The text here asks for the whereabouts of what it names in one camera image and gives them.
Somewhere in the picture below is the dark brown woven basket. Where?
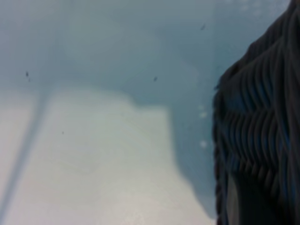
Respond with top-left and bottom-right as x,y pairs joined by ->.
212,0 -> 300,225

